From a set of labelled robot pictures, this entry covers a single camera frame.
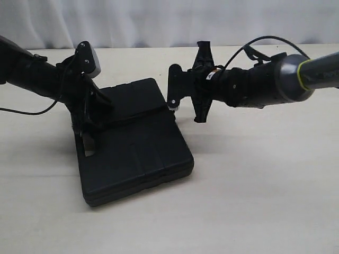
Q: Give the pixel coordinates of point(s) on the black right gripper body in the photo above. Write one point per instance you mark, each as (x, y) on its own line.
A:
(205, 79)

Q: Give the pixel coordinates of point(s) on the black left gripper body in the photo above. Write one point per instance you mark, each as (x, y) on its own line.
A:
(74, 88)

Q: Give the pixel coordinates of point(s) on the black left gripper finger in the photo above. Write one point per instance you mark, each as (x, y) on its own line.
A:
(95, 115)
(97, 97)

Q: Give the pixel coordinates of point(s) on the black plastic carry case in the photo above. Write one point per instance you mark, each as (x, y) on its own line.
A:
(143, 149)

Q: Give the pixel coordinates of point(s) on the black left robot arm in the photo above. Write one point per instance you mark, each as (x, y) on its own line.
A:
(31, 72)

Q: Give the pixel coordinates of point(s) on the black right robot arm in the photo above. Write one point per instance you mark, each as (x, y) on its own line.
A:
(279, 79)

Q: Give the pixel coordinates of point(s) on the white backdrop curtain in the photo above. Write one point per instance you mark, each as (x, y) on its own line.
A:
(129, 24)

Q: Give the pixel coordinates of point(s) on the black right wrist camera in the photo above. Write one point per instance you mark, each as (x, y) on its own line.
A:
(180, 84)

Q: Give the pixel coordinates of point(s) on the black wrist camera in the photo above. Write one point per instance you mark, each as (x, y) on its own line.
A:
(88, 61)
(180, 84)

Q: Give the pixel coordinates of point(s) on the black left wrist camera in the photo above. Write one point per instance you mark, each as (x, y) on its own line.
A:
(88, 61)

